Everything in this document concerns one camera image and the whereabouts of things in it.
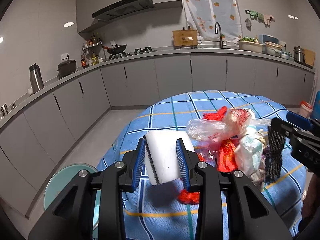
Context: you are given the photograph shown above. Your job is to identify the black foam net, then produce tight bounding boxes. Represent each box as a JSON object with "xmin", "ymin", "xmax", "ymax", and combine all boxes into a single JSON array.
[{"xmin": 265, "ymin": 126, "xmax": 286, "ymax": 184}]

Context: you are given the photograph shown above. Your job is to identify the white teal plastic packet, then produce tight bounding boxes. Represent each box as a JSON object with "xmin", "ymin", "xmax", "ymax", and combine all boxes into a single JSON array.
[{"xmin": 234, "ymin": 125, "xmax": 266, "ymax": 176}]

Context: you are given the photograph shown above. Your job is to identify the red orange plastic wrapper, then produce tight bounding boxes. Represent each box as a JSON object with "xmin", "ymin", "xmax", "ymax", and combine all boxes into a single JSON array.
[{"xmin": 177, "ymin": 139, "xmax": 238, "ymax": 205}]

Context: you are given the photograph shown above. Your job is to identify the red foam fruit net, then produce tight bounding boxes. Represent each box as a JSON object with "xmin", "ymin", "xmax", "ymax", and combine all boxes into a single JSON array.
[{"xmin": 202, "ymin": 106, "xmax": 227, "ymax": 121}]

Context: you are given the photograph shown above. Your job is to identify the clear plastic bag red print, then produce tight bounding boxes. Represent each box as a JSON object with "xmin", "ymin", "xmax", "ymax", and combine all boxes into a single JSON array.
[{"xmin": 186, "ymin": 109, "xmax": 271, "ymax": 161}]

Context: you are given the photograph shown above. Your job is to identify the white sponge block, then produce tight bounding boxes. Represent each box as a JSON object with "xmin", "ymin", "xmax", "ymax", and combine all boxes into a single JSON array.
[{"xmin": 144, "ymin": 130, "xmax": 194, "ymax": 186}]

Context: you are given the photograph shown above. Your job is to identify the teal round trash bin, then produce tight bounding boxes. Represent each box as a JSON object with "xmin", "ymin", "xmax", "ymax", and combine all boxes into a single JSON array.
[{"xmin": 30, "ymin": 164, "xmax": 101, "ymax": 239}]

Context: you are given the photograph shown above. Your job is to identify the dark kitchen faucet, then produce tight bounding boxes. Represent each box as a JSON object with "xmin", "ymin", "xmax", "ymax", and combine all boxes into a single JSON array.
[{"xmin": 215, "ymin": 22, "xmax": 224, "ymax": 48}]

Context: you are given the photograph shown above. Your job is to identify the red lidded white bucket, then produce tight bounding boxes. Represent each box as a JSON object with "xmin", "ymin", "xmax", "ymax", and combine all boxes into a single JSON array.
[{"xmin": 298, "ymin": 101, "xmax": 313, "ymax": 118}]

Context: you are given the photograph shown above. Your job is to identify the wooden cutting board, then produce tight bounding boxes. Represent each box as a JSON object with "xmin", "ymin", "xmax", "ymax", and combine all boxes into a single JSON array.
[{"xmin": 304, "ymin": 48, "xmax": 316, "ymax": 67}]

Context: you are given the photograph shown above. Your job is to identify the steel pot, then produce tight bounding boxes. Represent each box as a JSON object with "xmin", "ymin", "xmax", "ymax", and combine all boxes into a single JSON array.
[{"xmin": 293, "ymin": 46, "xmax": 305, "ymax": 63}]

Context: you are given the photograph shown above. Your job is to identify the white lidded bowl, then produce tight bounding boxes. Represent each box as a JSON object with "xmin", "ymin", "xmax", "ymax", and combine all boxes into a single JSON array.
[{"xmin": 265, "ymin": 41, "xmax": 282, "ymax": 57}]

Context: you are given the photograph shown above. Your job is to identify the grey base cabinets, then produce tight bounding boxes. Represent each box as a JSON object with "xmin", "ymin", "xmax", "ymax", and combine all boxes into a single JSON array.
[{"xmin": 1, "ymin": 49, "xmax": 315, "ymax": 215}]

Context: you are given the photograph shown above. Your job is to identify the blue plaid tablecloth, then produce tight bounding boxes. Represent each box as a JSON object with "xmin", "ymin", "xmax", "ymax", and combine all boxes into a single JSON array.
[{"xmin": 97, "ymin": 90, "xmax": 306, "ymax": 239}]

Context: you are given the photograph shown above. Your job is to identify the white basin with greens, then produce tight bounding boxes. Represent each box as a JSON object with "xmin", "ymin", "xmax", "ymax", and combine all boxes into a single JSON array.
[{"xmin": 238, "ymin": 37, "xmax": 263, "ymax": 53}]

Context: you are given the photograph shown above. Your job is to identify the hanging green cloths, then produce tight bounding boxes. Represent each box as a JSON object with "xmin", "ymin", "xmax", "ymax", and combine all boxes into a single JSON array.
[{"xmin": 245, "ymin": 9, "xmax": 275, "ymax": 25}]

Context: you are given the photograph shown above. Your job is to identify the steel thermos kettle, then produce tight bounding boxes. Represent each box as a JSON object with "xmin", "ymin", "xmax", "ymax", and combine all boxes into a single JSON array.
[{"xmin": 29, "ymin": 63, "xmax": 44, "ymax": 93}]

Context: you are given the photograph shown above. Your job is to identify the white orange print curtain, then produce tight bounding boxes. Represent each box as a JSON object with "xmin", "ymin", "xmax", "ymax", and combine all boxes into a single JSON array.
[{"xmin": 182, "ymin": 0, "xmax": 242, "ymax": 43}]

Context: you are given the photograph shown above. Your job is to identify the black rice cooker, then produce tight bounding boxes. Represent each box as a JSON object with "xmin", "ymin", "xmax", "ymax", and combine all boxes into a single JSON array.
[{"xmin": 57, "ymin": 60, "xmax": 76, "ymax": 78}]

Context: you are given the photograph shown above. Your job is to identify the gas stove burner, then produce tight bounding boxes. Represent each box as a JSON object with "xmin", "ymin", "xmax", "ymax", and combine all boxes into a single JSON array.
[{"xmin": 108, "ymin": 47, "xmax": 156, "ymax": 60}]

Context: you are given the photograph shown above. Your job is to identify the spice rack with bottles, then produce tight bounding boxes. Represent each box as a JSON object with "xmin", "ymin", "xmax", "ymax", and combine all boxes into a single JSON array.
[{"xmin": 81, "ymin": 33, "xmax": 104, "ymax": 68}]

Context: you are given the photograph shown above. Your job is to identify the black wok pan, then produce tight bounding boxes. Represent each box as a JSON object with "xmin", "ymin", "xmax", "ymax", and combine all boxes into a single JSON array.
[{"xmin": 102, "ymin": 44, "xmax": 127, "ymax": 55}]

